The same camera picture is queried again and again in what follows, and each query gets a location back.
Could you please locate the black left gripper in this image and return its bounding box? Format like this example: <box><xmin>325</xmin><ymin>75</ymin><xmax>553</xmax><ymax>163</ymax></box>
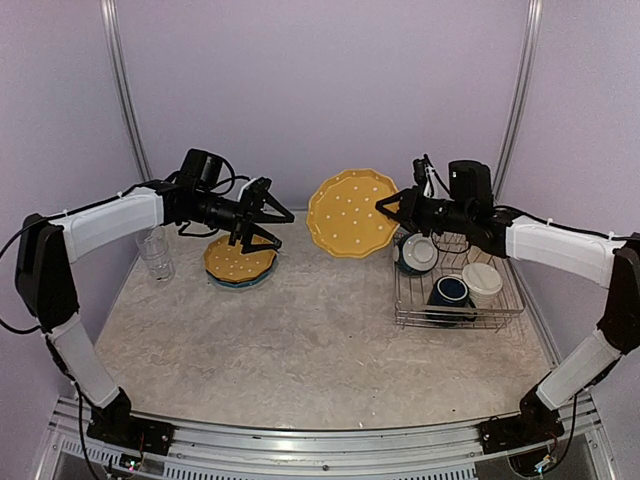
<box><xmin>190</xmin><ymin>187</ymin><xmax>294</xmax><ymax>253</ymax></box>

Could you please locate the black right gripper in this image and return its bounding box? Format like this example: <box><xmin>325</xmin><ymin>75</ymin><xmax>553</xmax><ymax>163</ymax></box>
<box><xmin>377</xmin><ymin>183</ymin><xmax>474</xmax><ymax>236</ymax></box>

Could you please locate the yellow polka dot plate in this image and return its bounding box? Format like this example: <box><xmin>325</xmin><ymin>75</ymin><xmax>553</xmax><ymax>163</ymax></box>
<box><xmin>203</xmin><ymin>235</ymin><xmax>277</xmax><ymax>284</ymax></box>

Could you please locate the blue polka dot plate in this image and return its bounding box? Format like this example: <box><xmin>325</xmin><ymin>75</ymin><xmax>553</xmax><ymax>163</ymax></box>
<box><xmin>207</xmin><ymin>263</ymin><xmax>277</xmax><ymax>289</ymax></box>

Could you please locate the large clear glass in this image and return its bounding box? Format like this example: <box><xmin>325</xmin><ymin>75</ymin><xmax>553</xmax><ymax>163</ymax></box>
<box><xmin>135</xmin><ymin>227</ymin><xmax>175</xmax><ymax>282</ymax></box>

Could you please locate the small clear glass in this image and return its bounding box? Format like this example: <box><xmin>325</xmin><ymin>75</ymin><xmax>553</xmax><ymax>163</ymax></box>
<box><xmin>140</xmin><ymin>235</ymin><xmax>171</xmax><ymax>265</ymax></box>

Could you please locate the dark blue mug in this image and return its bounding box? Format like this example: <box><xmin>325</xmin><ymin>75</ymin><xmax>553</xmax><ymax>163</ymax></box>
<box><xmin>426</xmin><ymin>275</ymin><xmax>476</xmax><ymax>328</ymax></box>

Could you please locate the white mug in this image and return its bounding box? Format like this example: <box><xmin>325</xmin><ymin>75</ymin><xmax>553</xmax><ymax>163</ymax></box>
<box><xmin>462</xmin><ymin>262</ymin><xmax>503</xmax><ymax>309</ymax></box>

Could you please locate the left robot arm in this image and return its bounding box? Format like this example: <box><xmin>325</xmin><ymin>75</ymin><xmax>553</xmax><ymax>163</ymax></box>
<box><xmin>12</xmin><ymin>149</ymin><xmax>294</xmax><ymax>445</ymax></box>

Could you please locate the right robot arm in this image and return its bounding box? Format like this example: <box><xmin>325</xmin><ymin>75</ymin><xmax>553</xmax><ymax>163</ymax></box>
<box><xmin>376</xmin><ymin>157</ymin><xmax>639</xmax><ymax>444</ymax></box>

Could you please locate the teal white bowl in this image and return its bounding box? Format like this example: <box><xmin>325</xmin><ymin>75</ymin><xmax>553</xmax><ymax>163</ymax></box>
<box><xmin>393</xmin><ymin>233</ymin><xmax>439</xmax><ymax>276</ymax></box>

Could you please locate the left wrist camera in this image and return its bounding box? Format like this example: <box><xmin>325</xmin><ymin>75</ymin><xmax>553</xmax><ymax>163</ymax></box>
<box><xmin>238</xmin><ymin>177</ymin><xmax>272</xmax><ymax>210</ymax></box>

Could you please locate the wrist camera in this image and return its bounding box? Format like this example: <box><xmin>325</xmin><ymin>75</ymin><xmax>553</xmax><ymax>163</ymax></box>
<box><xmin>238</xmin><ymin>177</ymin><xmax>272</xmax><ymax>210</ymax></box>
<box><xmin>412</xmin><ymin>154</ymin><xmax>438</xmax><ymax>198</ymax></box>

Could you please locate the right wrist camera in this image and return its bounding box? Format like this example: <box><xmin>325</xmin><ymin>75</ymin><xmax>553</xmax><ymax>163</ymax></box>
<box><xmin>412</xmin><ymin>154</ymin><xmax>438</xmax><ymax>198</ymax></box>

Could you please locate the wire dish rack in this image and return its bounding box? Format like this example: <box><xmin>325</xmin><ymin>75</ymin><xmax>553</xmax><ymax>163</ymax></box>
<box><xmin>393</xmin><ymin>229</ymin><xmax>525</xmax><ymax>330</ymax></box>

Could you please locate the right aluminium post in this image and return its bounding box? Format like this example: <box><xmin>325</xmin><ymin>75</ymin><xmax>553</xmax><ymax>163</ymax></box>
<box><xmin>493</xmin><ymin>0</ymin><xmax>544</xmax><ymax>198</ymax></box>

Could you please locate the aluminium post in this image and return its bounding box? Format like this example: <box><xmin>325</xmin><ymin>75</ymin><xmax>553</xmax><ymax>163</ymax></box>
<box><xmin>493</xmin><ymin>0</ymin><xmax>544</xmax><ymax>198</ymax></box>
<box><xmin>99</xmin><ymin>0</ymin><xmax>152</xmax><ymax>181</ymax></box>

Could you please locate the front aluminium rail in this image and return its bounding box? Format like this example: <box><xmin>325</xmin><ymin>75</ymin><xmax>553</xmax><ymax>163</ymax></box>
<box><xmin>33</xmin><ymin>395</ymin><xmax>620</xmax><ymax>479</ymax></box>

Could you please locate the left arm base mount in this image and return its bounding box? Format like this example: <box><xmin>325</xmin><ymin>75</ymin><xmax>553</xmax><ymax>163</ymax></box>
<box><xmin>87</xmin><ymin>388</ymin><xmax>175</xmax><ymax>456</ymax></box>

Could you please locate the left aluminium post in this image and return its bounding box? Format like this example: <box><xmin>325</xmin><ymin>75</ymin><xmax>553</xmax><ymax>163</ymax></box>
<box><xmin>99</xmin><ymin>0</ymin><xmax>152</xmax><ymax>181</ymax></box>

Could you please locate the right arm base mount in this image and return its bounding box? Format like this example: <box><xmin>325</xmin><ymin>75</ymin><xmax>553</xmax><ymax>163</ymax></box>
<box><xmin>478</xmin><ymin>386</ymin><xmax>565</xmax><ymax>455</ymax></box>

